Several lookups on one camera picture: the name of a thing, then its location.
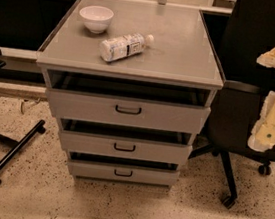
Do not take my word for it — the grey top drawer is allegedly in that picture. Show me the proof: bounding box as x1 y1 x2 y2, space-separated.
46 88 210 134

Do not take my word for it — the grey drawer cabinet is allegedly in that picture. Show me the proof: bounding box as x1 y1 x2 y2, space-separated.
21 0 234 197

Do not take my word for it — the black office chair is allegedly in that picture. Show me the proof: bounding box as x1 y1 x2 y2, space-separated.
191 0 275 207

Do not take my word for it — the plastic water bottle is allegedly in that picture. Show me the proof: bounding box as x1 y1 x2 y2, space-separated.
99 33 155 62

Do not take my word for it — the white ceramic bowl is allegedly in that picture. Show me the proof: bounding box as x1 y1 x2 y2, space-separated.
79 5 114 34

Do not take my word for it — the black chair base left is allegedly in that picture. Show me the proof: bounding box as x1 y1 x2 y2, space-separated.
0 120 46 184

